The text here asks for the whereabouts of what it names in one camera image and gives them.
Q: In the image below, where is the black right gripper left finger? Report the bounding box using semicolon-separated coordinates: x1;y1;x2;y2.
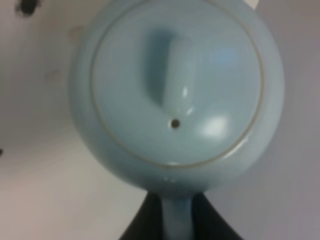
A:
119;192;163;240

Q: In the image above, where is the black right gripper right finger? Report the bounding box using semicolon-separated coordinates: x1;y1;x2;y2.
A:
192;193;243;240

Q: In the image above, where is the light blue porcelain teapot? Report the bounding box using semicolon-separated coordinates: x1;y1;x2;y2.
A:
67;0;285;240

